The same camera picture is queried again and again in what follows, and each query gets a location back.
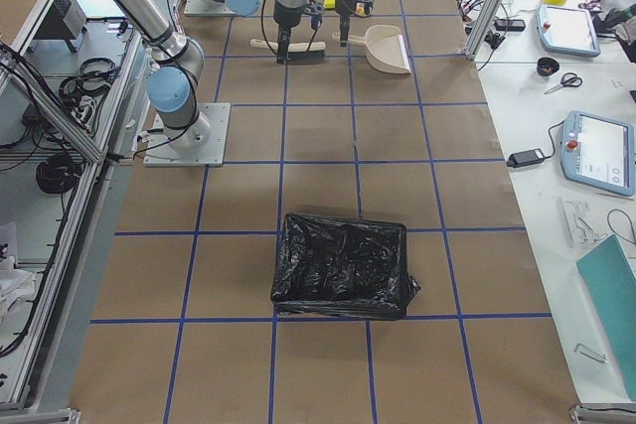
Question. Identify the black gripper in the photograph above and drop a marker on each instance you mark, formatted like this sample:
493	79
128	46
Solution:
345	7
286	15

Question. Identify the beige hand brush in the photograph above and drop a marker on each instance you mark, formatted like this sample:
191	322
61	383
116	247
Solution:
297	51

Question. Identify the beige plastic dustpan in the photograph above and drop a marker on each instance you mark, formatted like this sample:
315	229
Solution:
385	48

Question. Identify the bin with black bag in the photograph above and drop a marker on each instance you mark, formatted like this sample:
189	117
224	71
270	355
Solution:
342	267

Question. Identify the small black bowl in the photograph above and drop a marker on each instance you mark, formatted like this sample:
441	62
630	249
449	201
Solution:
547	66

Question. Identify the grey control box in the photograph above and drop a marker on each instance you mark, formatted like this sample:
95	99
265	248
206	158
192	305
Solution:
64	21

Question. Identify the far teach pendant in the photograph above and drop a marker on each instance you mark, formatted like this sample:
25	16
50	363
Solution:
567	31

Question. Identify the teach pendant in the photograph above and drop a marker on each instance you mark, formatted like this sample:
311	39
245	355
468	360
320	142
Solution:
567	31
599	152

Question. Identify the black power adapter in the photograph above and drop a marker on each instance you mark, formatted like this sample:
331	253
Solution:
526	158

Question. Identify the scissors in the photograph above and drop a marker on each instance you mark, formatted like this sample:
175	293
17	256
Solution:
568	79

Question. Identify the near teach pendant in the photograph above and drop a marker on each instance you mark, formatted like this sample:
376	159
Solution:
599	152

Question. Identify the teal folder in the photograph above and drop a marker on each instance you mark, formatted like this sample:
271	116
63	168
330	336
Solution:
610	283

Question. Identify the hex key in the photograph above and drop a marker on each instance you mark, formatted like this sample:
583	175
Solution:
590	353

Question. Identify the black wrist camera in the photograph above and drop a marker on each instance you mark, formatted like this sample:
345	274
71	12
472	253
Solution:
314	10

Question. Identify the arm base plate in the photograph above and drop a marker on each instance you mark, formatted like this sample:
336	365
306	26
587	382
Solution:
207	8
204	143

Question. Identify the aluminium frame post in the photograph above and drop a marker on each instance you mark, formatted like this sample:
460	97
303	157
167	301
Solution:
489	2

